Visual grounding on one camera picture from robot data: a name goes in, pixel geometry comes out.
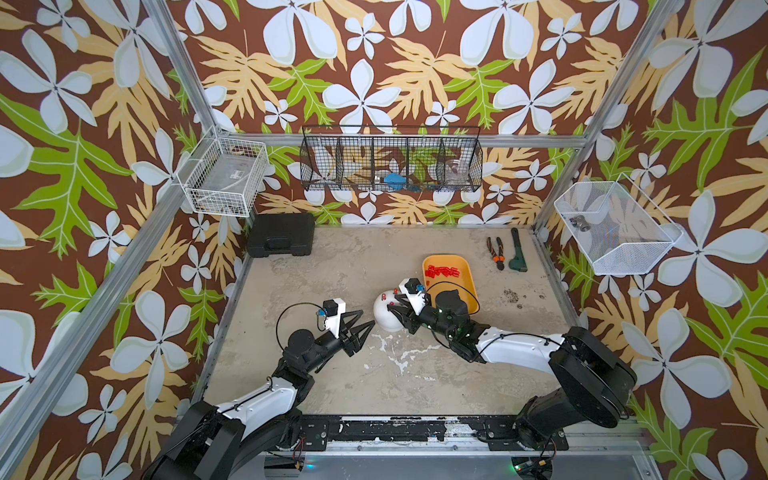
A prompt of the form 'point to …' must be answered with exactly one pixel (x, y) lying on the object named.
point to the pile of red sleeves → (432, 271)
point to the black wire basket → (391, 158)
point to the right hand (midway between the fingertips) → (391, 300)
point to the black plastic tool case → (275, 233)
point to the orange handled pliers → (499, 258)
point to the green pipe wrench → (517, 262)
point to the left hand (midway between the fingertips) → (368, 315)
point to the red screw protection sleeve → (384, 296)
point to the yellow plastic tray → (464, 285)
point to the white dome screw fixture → (384, 318)
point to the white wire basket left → (223, 176)
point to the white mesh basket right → (617, 228)
